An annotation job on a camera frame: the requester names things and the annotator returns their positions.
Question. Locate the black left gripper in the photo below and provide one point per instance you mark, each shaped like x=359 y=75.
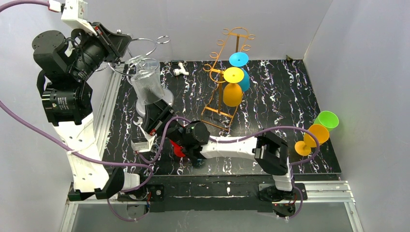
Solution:
x=113 y=40

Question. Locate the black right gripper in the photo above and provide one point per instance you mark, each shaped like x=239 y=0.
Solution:
x=155 y=116

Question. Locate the clear cut glass goblet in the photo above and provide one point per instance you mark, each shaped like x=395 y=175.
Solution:
x=145 y=79

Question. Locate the silver wire glass rack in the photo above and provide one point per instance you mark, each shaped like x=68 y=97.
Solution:
x=123 y=69

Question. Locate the yellow plastic wine glass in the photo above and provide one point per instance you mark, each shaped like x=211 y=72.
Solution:
x=232 y=94

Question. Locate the blue plastic goblet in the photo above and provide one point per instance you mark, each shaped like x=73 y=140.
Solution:
x=197 y=163
x=239 y=60

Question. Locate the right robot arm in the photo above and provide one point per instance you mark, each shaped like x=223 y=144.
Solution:
x=195 y=142

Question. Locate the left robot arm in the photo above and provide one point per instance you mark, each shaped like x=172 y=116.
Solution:
x=66 y=65

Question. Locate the silver wrench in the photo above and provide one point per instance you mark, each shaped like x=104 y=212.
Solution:
x=138 y=123

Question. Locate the red plastic goblet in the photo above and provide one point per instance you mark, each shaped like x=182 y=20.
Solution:
x=177 y=149

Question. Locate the white pipe fitting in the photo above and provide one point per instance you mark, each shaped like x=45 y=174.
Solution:
x=180 y=70

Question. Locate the blue plastic goblet front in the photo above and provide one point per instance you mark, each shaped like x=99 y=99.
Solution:
x=197 y=163

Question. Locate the orange plastic goblet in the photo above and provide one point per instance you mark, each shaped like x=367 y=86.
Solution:
x=305 y=146

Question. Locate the green plastic goblet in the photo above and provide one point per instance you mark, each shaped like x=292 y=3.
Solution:
x=327 y=119

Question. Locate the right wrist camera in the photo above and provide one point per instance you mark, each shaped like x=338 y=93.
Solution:
x=143 y=144

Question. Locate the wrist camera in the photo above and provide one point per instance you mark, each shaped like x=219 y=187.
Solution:
x=143 y=144
x=73 y=14

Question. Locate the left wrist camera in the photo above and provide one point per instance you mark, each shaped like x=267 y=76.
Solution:
x=73 y=14

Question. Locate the gold wire glass rack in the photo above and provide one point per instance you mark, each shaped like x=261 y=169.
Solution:
x=215 y=103

